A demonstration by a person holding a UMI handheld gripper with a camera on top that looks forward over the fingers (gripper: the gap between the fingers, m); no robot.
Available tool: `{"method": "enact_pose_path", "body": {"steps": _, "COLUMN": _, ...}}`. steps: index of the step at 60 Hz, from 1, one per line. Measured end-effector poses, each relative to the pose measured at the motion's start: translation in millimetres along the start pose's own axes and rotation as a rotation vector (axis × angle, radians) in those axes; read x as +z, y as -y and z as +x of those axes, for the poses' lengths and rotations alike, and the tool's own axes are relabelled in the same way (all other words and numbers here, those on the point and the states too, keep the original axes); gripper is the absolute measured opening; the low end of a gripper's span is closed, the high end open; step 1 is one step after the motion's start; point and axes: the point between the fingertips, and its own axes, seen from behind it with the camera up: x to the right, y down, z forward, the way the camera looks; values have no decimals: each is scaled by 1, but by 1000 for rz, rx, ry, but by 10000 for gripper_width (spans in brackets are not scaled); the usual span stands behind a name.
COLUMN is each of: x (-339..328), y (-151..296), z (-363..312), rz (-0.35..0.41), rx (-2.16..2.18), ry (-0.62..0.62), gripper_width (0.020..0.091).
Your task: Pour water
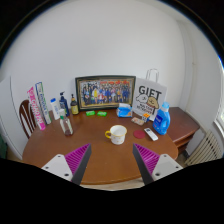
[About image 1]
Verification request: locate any dark wooden side table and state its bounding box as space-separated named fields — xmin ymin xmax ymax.
xmin=166 ymin=106 xmax=201 ymax=155

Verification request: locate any dark blue pump bottle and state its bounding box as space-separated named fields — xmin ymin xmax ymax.
xmin=58 ymin=91 xmax=71 ymax=118

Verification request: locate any blue detergent bottle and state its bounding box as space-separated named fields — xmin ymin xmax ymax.
xmin=152 ymin=101 xmax=172 ymax=136

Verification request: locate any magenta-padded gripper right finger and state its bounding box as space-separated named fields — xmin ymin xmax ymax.
xmin=132 ymin=143 xmax=184 ymax=186

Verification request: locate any white remote control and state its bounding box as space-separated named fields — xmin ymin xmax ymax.
xmin=143 ymin=127 xmax=159 ymax=142

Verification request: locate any small clear snack pack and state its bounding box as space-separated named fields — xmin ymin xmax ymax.
xmin=130 ymin=116 xmax=145 ymax=127

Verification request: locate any blue tissue pack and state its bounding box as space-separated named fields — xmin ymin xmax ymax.
xmin=116 ymin=102 xmax=134 ymax=119

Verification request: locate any pink shuttlecock tube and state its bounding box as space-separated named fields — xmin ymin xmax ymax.
xmin=26 ymin=86 xmax=47 ymax=131

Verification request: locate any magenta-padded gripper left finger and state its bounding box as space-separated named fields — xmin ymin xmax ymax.
xmin=41 ymin=143 xmax=93 ymax=186

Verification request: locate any flat round red coaster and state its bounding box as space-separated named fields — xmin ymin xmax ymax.
xmin=133 ymin=129 xmax=147 ymax=140

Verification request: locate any white printed paper gift bag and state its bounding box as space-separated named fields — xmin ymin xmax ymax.
xmin=132 ymin=68 xmax=168 ymax=122

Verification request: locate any white radiator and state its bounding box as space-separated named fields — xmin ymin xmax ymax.
xmin=184 ymin=130 xmax=224 ymax=167

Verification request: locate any colourful puzzle cube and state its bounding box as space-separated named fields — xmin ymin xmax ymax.
xmin=141 ymin=112 xmax=151 ymax=123

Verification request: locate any white bottle with blue cap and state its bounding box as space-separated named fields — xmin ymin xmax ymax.
xmin=49 ymin=97 xmax=61 ymax=121

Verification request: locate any brown wooden chair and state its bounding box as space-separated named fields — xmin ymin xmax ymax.
xmin=18 ymin=99 xmax=37 ymax=139

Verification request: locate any white and green shuttlecock tube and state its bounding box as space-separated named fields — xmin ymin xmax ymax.
xmin=34 ymin=81 xmax=53 ymax=126

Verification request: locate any clear green-labelled drink bottle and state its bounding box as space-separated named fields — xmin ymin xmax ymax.
xmin=59 ymin=108 xmax=74 ymax=137

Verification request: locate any amber pump bottle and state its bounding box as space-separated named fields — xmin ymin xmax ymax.
xmin=69 ymin=93 xmax=80 ymax=116

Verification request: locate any white mug with yellow handle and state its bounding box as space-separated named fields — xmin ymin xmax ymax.
xmin=104 ymin=124 xmax=128 ymax=146

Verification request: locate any framed group photo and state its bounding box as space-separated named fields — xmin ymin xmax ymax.
xmin=74 ymin=75 xmax=137 ymax=112

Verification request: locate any window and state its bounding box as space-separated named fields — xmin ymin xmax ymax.
xmin=215 ymin=59 xmax=224 ymax=134

